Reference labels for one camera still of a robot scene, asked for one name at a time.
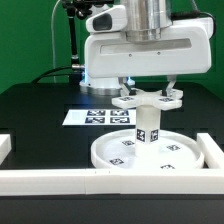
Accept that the white marker sheet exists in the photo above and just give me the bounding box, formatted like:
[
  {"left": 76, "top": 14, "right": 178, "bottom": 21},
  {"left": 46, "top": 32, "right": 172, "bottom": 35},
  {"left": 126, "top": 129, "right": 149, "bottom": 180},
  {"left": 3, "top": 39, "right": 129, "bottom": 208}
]
[{"left": 63, "top": 109, "right": 136, "bottom": 126}]

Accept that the white U-shaped fence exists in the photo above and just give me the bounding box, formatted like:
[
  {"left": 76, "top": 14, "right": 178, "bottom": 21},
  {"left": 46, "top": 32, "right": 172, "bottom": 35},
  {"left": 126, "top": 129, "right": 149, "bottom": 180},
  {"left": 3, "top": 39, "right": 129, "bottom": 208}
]
[{"left": 0, "top": 133, "right": 224, "bottom": 196}]

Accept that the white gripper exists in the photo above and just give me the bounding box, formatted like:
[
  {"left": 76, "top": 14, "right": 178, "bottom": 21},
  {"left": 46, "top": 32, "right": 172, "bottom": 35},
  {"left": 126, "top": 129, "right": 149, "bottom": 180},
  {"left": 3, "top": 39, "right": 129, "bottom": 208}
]
[{"left": 85, "top": 17, "right": 213, "bottom": 96}]

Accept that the black cable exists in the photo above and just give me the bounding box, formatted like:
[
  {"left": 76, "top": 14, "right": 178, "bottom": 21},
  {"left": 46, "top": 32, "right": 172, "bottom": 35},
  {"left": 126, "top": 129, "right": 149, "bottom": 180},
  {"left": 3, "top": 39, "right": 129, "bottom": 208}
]
[{"left": 31, "top": 65, "right": 75, "bottom": 84}]

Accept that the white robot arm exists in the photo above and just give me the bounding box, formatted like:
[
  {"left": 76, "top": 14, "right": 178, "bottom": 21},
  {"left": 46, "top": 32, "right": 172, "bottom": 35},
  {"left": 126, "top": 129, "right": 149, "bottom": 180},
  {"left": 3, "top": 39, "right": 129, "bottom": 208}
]
[{"left": 80, "top": 0, "right": 214, "bottom": 95}]

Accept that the grey cable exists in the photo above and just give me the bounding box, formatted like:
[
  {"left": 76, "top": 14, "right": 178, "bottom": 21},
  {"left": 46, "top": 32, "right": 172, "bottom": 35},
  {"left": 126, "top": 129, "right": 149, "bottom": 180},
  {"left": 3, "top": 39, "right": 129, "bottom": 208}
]
[{"left": 50, "top": 0, "right": 63, "bottom": 84}]

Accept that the white round table top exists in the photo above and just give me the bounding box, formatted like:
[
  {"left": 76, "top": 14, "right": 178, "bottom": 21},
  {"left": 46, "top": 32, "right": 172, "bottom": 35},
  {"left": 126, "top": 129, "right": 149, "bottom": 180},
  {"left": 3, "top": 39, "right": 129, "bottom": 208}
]
[{"left": 91, "top": 129, "right": 204, "bottom": 171}]

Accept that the white cross-shaped table base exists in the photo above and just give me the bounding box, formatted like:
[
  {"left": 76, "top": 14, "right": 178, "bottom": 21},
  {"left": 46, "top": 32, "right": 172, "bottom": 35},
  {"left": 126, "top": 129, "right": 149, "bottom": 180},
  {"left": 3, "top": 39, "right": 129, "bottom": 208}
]
[{"left": 112, "top": 89, "right": 183, "bottom": 111}]

